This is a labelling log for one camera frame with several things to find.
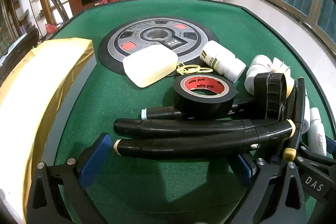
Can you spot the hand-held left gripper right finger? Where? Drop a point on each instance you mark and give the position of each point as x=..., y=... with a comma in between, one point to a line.
x=245, y=170

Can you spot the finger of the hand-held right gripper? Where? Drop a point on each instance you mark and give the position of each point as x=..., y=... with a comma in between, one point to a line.
x=315, y=163

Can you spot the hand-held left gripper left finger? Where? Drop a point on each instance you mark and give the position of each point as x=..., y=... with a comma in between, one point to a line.
x=95, y=161

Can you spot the white spray bottle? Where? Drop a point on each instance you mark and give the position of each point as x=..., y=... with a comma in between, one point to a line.
x=316, y=132

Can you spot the slim white bottle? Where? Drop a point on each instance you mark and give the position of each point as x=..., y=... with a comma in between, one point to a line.
x=305, y=119

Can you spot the thin black pen yellow end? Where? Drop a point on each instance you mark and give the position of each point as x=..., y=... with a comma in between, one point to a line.
x=298, y=108

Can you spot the black marker light blue end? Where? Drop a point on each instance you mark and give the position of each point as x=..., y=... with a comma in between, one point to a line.
x=160, y=112

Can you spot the cream tape roll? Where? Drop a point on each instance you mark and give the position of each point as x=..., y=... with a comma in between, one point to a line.
x=290, y=86

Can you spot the white foam box yellow tape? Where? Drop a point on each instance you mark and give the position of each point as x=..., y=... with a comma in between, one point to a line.
x=39, y=98

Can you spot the black electrical tape roll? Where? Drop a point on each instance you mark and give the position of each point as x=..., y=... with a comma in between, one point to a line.
x=183, y=100

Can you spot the plain white medicine bottle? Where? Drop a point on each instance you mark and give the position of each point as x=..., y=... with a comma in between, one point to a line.
x=235, y=67

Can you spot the white medicine bottle red label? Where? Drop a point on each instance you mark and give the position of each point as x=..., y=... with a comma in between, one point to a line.
x=258, y=64

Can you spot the white plastic case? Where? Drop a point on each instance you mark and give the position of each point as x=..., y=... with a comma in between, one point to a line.
x=149, y=66

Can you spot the yellow rubber band bundle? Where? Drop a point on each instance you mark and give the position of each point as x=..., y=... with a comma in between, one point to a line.
x=181, y=69

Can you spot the white medicine bottle green label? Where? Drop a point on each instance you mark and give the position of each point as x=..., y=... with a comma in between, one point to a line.
x=210, y=56

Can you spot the large red plastic bag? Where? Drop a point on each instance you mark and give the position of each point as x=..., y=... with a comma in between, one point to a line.
x=51, y=29

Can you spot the round grey table centre panel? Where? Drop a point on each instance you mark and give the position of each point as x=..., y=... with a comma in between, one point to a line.
x=157, y=35

